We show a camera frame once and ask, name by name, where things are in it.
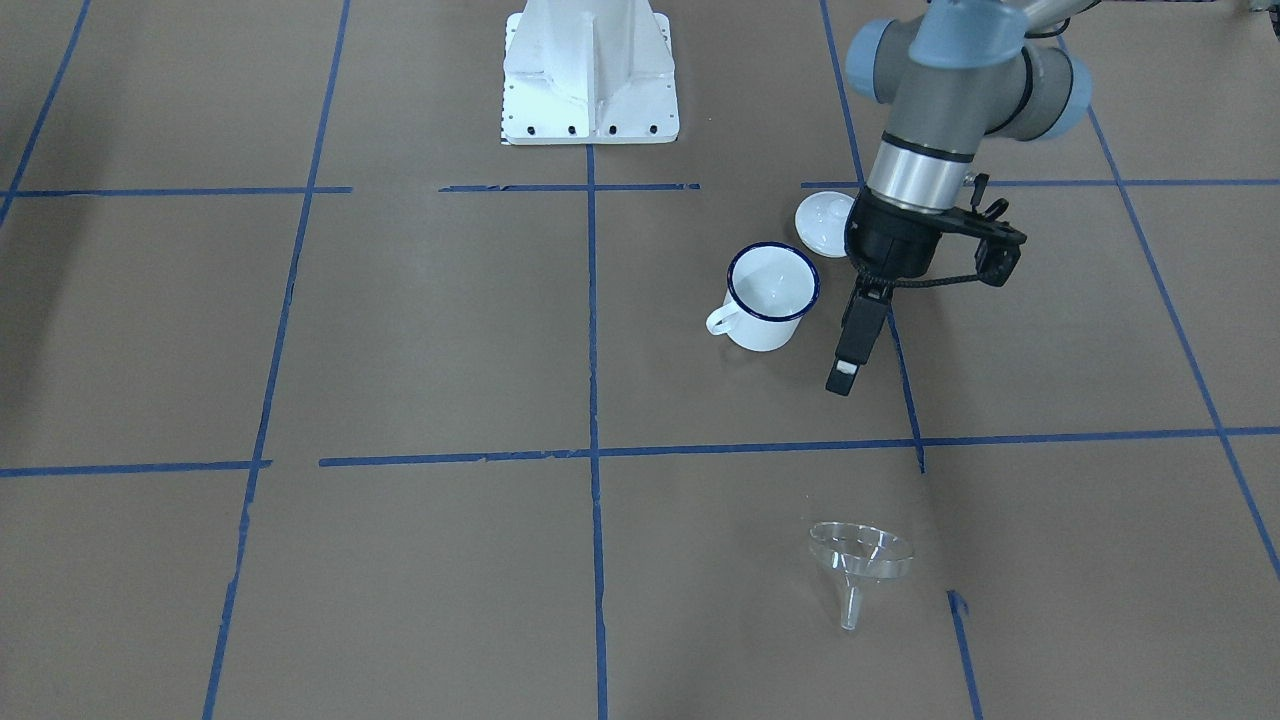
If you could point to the clear plastic funnel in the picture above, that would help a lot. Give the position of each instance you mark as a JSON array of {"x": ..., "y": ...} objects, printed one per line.
[{"x": 856, "y": 556}]

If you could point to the white mug lid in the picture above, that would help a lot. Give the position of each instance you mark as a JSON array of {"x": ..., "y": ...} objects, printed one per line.
[{"x": 820, "y": 221}]

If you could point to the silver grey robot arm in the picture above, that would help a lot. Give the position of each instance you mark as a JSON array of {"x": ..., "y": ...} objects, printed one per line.
[{"x": 961, "y": 72}]

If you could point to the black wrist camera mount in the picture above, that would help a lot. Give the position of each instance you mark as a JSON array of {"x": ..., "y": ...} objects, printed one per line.
[{"x": 998, "y": 243}]

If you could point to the white enamel mug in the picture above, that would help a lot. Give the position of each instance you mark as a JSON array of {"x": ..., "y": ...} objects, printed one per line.
[{"x": 770, "y": 287}]

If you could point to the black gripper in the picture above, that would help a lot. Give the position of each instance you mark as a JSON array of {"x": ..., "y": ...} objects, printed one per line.
[{"x": 893, "y": 246}]

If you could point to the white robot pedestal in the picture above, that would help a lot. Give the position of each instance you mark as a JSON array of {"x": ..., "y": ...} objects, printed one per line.
[{"x": 580, "y": 72}]

